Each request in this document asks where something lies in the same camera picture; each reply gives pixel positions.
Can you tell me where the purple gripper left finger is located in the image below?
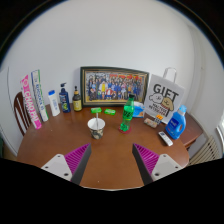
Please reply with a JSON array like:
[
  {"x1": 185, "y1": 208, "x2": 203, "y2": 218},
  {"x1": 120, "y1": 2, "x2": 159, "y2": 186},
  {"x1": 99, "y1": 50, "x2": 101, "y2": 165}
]
[{"x1": 42, "y1": 143, "x2": 91, "y2": 185}]

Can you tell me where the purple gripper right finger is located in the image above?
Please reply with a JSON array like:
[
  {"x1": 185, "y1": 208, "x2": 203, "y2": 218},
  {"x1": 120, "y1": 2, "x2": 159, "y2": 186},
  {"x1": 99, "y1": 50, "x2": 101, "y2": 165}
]
[{"x1": 132, "y1": 143, "x2": 182, "y2": 185}]

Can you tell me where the green plastic soda bottle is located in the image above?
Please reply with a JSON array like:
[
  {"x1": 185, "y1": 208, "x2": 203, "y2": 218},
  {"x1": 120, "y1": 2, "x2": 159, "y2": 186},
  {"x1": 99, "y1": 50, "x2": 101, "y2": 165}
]
[{"x1": 120, "y1": 94, "x2": 134, "y2": 131}]

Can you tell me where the white remote control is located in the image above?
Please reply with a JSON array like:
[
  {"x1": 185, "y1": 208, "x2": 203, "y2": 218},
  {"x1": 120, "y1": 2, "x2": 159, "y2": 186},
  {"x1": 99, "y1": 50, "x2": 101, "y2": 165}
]
[{"x1": 158, "y1": 131, "x2": 173, "y2": 146}]

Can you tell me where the patterned paper cup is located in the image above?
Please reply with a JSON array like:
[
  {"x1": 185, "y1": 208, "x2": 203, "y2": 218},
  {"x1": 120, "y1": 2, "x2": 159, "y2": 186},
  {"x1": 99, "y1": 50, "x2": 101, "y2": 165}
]
[{"x1": 87, "y1": 118, "x2": 105, "y2": 139}]

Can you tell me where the small snack packet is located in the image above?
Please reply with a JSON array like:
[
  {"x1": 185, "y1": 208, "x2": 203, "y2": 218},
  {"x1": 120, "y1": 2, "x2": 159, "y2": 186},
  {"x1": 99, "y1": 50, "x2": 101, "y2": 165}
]
[{"x1": 144, "y1": 118, "x2": 158, "y2": 128}]

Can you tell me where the blue detergent bottle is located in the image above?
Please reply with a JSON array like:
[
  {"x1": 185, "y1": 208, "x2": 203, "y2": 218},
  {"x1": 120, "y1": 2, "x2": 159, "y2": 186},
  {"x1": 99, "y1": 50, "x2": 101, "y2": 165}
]
[{"x1": 165, "y1": 105, "x2": 187, "y2": 139}]

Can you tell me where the round red coaster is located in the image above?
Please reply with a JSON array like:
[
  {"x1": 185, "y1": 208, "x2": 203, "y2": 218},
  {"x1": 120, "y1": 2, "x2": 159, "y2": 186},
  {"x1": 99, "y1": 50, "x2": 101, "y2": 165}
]
[{"x1": 118, "y1": 127, "x2": 131, "y2": 134}]

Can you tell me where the small colourful box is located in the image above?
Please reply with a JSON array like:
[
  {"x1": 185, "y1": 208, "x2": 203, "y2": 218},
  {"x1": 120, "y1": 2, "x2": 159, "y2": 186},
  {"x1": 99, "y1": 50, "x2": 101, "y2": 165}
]
[{"x1": 154, "y1": 114, "x2": 163, "y2": 124}]

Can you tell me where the blue tissue pack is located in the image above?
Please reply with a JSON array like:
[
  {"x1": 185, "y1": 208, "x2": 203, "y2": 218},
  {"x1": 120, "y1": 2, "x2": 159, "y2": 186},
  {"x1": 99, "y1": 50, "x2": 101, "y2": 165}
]
[{"x1": 133, "y1": 101, "x2": 144, "y2": 118}]

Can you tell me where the white radiator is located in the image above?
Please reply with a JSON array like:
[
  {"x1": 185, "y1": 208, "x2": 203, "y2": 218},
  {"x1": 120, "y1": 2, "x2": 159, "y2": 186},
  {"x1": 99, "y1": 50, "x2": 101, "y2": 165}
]
[{"x1": 189, "y1": 136, "x2": 219, "y2": 165}]

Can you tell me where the stirrer stick in cup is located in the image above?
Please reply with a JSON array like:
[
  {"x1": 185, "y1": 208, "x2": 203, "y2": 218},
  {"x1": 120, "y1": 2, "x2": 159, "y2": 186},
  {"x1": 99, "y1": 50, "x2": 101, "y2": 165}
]
[{"x1": 96, "y1": 113, "x2": 99, "y2": 130}]

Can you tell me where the white lotion bottle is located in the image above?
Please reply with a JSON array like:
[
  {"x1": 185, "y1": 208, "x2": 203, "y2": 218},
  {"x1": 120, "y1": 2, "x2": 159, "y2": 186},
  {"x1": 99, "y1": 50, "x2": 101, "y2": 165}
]
[{"x1": 48, "y1": 90, "x2": 60, "y2": 116}]

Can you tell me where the green soap bar left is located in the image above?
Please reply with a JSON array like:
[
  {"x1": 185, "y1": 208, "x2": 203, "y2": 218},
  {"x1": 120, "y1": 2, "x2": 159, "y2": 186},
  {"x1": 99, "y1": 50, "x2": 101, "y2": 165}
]
[{"x1": 91, "y1": 107, "x2": 102, "y2": 114}]

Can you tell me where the green soap bar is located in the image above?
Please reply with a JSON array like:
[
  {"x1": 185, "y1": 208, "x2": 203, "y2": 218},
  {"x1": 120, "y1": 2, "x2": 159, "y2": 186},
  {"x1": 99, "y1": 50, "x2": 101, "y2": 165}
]
[
  {"x1": 91, "y1": 107, "x2": 102, "y2": 114},
  {"x1": 104, "y1": 108, "x2": 116, "y2": 115}
]

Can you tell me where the dark amber glass bottle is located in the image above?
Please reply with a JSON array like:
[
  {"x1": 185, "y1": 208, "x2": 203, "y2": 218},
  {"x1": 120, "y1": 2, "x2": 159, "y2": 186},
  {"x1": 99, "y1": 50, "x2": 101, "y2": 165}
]
[{"x1": 72, "y1": 89, "x2": 82, "y2": 111}]

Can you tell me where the green soap bar right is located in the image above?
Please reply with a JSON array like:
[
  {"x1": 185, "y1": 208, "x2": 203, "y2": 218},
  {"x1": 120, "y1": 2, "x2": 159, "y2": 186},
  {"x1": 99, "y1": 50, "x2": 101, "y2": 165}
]
[{"x1": 104, "y1": 108, "x2": 116, "y2": 115}]

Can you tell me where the dark blue pump bottle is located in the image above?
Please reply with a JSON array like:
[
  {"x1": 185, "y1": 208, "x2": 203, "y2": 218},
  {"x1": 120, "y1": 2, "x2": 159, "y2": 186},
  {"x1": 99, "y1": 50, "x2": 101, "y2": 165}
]
[{"x1": 59, "y1": 83, "x2": 71, "y2": 113}]

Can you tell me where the white gift paper bag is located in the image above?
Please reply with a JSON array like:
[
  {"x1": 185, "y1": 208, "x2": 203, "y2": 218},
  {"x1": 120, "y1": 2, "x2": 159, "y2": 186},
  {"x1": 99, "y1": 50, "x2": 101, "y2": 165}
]
[{"x1": 144, "y1": 67, "x2": 185, "y2": 124}]

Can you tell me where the brown wooden chair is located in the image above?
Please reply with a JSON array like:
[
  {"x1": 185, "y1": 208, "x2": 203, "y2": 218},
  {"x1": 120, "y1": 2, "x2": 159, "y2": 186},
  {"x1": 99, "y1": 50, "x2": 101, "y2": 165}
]
[{"x1": 13, "y1": 92, "x2": 31, "y2": 135}]

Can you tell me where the framed group photo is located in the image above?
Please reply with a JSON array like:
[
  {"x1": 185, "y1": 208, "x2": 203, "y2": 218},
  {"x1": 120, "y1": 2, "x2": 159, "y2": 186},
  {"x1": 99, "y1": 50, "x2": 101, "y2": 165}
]
[{"x1": 80, "y1": 66, "x2": 149, "y2": 107}]

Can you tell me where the pink tall box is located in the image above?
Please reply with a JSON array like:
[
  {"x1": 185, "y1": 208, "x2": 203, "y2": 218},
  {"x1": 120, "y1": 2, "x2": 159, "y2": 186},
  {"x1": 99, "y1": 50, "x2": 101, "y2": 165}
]
[{"x1": 20, "y1": 75, "x2": 42, "y2": 129}]

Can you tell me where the white green tall box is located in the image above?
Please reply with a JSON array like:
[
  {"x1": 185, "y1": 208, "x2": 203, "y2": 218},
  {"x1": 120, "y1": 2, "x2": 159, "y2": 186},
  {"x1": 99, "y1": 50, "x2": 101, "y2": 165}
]
[{"x1": 31, "y1": 70, "x2": 48, "y2": 122}]

